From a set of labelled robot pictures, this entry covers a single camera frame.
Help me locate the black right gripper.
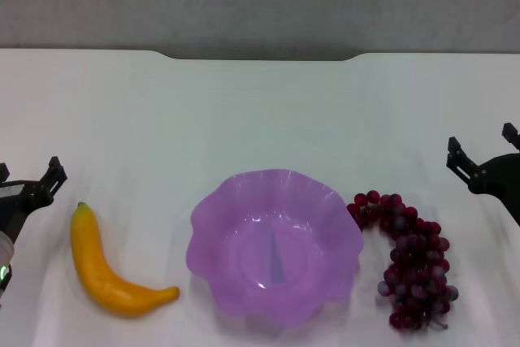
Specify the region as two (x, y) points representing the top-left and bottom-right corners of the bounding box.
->
(446, 122), (520, 227)

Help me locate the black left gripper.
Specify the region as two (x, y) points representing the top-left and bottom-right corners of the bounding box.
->
(0, 156), (68, 243)

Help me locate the yellow banana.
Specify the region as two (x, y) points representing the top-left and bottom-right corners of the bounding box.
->
(70, 202), (180, 318)

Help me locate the dark red grape bunch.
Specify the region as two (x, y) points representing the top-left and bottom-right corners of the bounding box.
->
(346, 189), (460, 332)

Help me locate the purple wavy plastic bowl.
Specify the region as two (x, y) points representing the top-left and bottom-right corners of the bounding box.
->
(184, 168), (365, 329)

